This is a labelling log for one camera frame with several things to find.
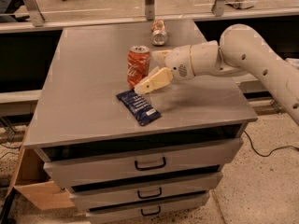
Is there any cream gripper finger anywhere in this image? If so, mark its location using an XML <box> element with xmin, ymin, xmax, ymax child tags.
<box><xmin>134</xmin><ymin>67</ymin><xmax>174</xmax><ymax>94</ymax></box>
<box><xmin>151</xmin><ymin>49</ymin><xmax>172</xmax><ymax>67</ymax></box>

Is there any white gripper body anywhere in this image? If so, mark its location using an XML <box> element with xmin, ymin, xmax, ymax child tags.
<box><xmin>165</xmin><ymin>46</ymin><xmax>194</xmax><ymax>80</ymax></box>

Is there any red coke can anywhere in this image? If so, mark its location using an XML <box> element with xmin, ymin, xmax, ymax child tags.
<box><xmin>127</xmin><ymin>46</ymin><xmax>150</xmax><ymax>89</ymax></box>

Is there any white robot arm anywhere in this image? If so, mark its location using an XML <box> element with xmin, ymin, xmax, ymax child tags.
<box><xmin>135</xmin><ymin>24</ymin><xmax>299</xmax><ymax>124</ymax></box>

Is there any crushed silver can lying down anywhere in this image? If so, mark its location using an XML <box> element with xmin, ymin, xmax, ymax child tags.
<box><xmin>151</xmin><ymin>20</ymin><xmax>167</xmax><ymax>46</ymax></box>

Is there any blue rxbar blueberry wrapper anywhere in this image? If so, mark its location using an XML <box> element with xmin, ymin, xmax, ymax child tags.
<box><xmin>116</xmin><ymin>90</ymin><xmax>161</xmax><ymax>126</ymax></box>

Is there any grey drawer cabinet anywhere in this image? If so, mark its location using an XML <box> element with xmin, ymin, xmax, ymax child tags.
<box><xmin>24</xmin><ymin>22</ymin><xmax>256</xmax><ymax>224</ymax></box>

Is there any middle grey drawer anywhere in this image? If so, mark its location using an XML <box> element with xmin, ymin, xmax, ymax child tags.
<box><xmin>70</xmin><ymin>172</ymin><xmax>222</xmax><ymax>210</ymax></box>

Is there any grey drawer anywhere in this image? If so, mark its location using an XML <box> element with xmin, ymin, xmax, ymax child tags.
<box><xmin>86</xmin><ymin>192</ymin><xmax>209</xmax><ymax>224</ymax></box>
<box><xmin>44</xmin><ymin>138</ymin><xmax>243</xmax><ymax>188</ymax></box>
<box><xmin>70</xmin><ymin>172</ymin><xmax>222</xmax><ymax>210</ymax></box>

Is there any top grey drawer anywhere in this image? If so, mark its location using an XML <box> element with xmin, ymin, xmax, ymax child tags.
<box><xmin>44</xmin><ymin>138</ymin><xmax>243</xmax><ymax>188</ymax></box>

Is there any bottom grey drawer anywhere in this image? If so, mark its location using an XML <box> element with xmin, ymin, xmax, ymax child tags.
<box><xmin>86</xmin><ymin>192</ymin><xmax>209</xmax><ymax>224</ymax></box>

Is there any seated person in jeans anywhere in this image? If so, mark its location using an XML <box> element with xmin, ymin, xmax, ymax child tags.
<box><xmin>0</xmin><ymin>0</ymin><xmax>24</xmax><ymax>23</ymax></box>

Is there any brown cardboard box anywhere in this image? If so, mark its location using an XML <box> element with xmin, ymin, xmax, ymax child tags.
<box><xmin>7</xmin><ymin>128</ymin><xmax>76</xmax><ymax>211</ymax></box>

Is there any black floor cable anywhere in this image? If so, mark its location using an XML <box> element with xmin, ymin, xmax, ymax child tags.
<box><xmin>242</xmin><ymin>130</ymin><xmax>299</xmax><ymax>158</ymax></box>

